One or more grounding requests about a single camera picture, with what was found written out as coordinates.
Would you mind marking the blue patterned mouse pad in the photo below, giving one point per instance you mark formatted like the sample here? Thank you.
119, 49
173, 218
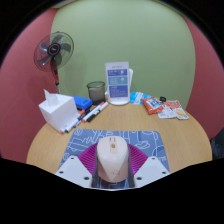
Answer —
146, 140

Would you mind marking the small black clip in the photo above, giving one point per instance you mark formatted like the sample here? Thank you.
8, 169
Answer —
163, 99

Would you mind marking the white marker red cap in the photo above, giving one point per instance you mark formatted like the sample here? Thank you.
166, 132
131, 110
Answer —
95, 111

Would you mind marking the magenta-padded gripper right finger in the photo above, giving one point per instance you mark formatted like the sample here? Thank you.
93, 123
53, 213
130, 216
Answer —
150, 168

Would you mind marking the blue whiteboard eraser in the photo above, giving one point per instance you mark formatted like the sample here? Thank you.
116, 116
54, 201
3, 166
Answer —
82, 102

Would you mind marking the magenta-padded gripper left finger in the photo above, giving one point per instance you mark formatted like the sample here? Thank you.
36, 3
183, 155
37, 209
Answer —
75, 168

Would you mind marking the white marker black cap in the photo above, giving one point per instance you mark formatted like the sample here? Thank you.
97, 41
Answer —
70, 125

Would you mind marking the black standing fan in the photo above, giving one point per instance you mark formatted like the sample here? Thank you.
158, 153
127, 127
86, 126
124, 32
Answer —
53, 50

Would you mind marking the pale pink computer mouse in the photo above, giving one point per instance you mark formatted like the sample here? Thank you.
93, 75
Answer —
112, 160

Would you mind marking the orange and white snack packet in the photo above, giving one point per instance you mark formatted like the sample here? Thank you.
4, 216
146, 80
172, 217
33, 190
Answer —
178, 110

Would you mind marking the acrylic sign stand blue card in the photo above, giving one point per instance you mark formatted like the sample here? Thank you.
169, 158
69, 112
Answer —
117, 83

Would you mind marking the orange-red snack packet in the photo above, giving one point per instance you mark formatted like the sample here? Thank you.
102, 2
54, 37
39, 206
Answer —
152, 105

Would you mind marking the light blue snack packet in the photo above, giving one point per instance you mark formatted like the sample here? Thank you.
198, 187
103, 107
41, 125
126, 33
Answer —
136, 97

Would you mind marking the white tissue box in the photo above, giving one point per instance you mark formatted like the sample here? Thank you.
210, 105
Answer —
60, 111

